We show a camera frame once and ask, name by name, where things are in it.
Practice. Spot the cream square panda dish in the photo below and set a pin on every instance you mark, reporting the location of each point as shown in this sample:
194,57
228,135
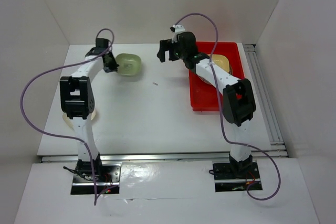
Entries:
69,121

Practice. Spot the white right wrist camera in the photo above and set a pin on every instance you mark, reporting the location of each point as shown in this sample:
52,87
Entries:
176,29

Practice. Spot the yellow square panda dish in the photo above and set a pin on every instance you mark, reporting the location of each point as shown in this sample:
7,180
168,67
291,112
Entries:
222,62

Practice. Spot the red plastic bin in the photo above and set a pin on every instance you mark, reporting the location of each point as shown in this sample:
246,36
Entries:
203,95

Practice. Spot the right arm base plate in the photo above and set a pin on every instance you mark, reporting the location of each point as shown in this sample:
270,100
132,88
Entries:
226,181

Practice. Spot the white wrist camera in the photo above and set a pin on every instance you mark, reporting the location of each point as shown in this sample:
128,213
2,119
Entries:
102,43
176,29

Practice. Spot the green square panda dish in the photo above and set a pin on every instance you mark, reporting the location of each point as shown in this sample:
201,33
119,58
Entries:
129,64

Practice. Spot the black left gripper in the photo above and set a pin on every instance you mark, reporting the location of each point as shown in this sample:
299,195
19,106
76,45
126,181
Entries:
112,68

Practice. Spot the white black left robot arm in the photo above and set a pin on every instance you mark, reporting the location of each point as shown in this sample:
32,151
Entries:
78,103

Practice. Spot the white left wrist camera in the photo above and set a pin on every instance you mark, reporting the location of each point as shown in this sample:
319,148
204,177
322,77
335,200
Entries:
102,43

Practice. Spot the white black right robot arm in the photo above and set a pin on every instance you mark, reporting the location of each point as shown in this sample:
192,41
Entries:
236,98

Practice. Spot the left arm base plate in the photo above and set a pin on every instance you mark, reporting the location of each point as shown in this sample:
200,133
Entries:
108,183

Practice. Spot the aluminium rail frame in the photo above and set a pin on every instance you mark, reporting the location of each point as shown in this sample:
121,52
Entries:
149,116

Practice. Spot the round floral patterned plate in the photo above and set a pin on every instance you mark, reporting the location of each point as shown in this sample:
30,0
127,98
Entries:
214,74

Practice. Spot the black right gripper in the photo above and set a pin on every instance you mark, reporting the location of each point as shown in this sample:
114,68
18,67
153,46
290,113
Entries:
164,46

